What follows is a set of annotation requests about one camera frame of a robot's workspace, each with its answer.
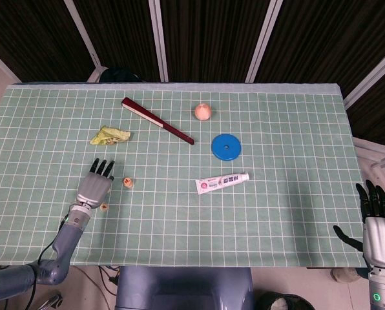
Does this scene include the dark red folded fan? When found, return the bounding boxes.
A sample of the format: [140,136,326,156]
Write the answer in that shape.
[121,97,195,146]

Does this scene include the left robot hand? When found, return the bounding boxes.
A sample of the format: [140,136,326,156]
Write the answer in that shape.
[75,158,116,208]

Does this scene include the black object behind table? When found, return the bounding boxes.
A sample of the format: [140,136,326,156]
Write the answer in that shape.
[99,67,142,83]

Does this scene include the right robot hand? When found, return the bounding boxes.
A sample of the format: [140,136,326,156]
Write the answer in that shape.
[333,180,385,269]

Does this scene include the peach coloured ball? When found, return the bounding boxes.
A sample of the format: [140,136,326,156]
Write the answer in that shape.
[194,103,213,121]

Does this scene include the white partition post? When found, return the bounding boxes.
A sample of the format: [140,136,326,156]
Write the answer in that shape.
[342,41,385,110]
[148,0,170,82]
[63,0,103,83]
[0,43,21,85]
[245,0,284,83]

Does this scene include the black waste bin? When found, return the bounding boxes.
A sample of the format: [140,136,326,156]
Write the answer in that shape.
[255,291,315,310]

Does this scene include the blue-grey robot torso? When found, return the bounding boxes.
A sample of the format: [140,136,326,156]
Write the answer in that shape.
[114,266,255,310]

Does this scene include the blue disc with hole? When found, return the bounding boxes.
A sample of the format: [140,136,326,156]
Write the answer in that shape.
[211,133,242,161]

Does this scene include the green checkered tablecloth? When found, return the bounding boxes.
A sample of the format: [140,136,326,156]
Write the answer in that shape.
[0,83,367,269]

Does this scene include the crumpled yellow-green wrapper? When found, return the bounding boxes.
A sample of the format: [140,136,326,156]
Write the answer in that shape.
[89,125,131,146]

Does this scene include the chrome metal leg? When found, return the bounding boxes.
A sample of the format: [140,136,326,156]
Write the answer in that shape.
[37,291,63,310]

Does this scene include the white toothpaste tube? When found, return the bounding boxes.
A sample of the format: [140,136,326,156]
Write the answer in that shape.
[194,172,250,196]

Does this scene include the beige floor object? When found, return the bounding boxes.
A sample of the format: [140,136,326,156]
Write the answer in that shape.
[330,267,364,284]

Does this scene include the white metal rack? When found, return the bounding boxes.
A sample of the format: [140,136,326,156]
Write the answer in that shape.
[352,137,385,181]

